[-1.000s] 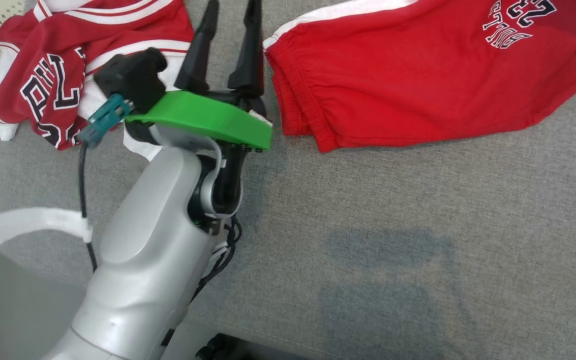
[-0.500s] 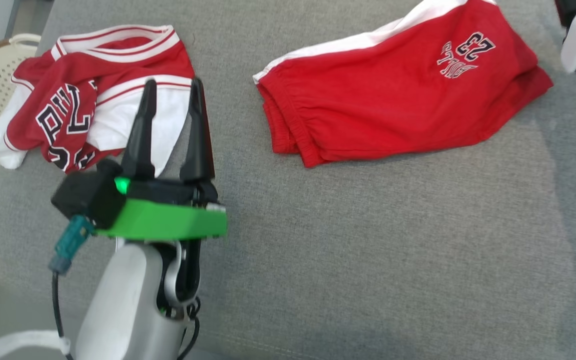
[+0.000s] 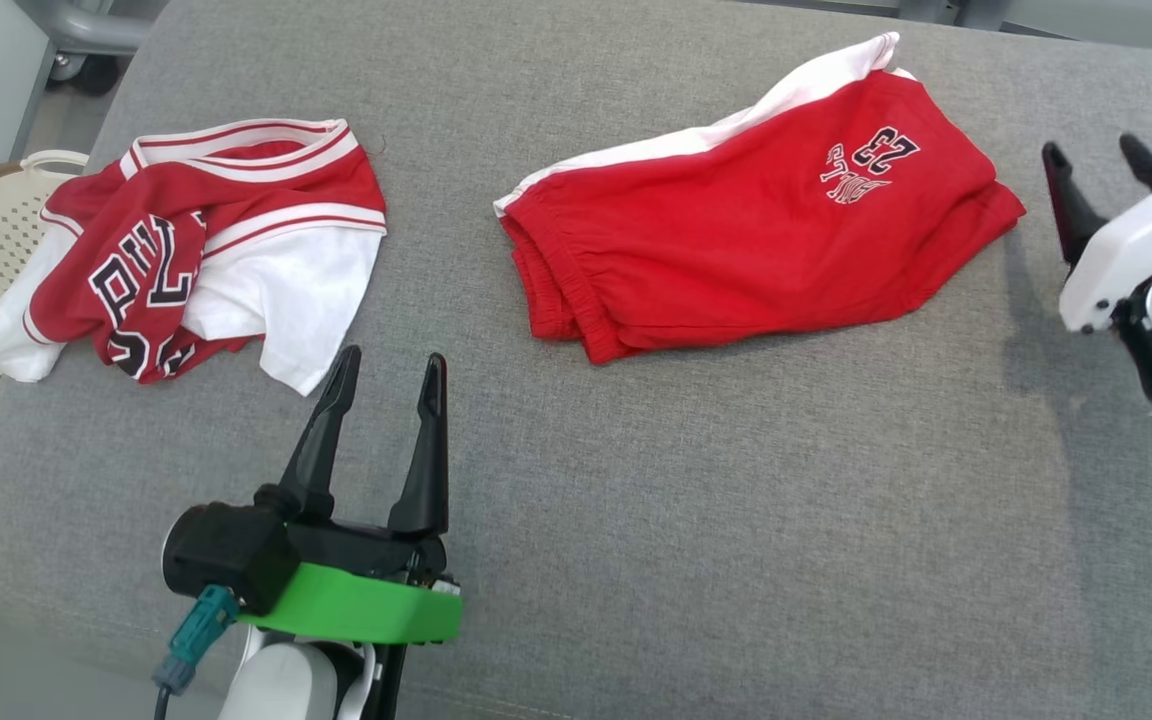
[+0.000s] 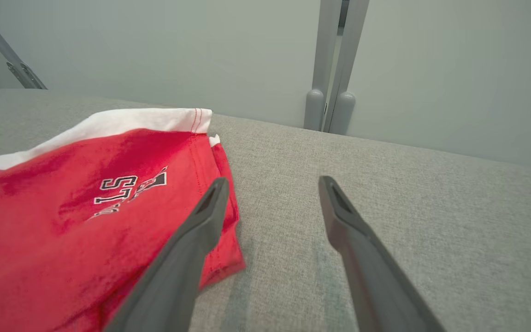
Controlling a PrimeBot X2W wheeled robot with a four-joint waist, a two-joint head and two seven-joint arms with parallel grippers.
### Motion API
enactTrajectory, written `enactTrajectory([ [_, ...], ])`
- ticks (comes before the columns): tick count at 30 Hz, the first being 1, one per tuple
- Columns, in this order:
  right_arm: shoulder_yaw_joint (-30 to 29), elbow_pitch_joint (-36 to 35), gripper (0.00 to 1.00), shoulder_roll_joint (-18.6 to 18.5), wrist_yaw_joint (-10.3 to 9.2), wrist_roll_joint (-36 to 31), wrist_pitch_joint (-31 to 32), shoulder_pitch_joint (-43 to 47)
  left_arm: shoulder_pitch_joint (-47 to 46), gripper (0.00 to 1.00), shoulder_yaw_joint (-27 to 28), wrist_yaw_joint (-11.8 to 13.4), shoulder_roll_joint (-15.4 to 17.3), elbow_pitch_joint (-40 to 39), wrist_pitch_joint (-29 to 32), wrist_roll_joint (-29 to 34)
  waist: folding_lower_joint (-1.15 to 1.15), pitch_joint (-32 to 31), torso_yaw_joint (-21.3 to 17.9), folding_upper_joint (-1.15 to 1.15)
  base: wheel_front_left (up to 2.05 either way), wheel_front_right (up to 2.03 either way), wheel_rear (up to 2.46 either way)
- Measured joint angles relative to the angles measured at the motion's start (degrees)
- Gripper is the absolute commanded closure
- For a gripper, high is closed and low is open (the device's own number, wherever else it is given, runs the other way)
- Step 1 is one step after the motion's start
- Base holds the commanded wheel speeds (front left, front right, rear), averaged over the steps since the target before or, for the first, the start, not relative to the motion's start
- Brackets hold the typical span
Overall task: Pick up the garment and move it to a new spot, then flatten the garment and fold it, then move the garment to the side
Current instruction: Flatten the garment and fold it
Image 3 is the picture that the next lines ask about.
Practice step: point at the red white basketball jersey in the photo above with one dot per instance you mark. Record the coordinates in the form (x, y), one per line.
(266, 290)

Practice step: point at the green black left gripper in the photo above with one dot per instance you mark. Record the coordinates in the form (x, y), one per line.
(366, 605)

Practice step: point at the grey metal trolley frame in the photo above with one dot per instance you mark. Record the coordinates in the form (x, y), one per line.
(86, 25)

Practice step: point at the red white-striped shorts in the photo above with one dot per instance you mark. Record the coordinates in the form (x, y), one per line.
(736, 230)

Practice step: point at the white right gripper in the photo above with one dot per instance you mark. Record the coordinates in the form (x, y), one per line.
(1131, 250)

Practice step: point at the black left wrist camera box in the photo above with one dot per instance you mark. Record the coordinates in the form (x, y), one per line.
(226, 555)

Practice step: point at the black caster wheel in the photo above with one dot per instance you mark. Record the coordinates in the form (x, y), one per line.
(91, 75)

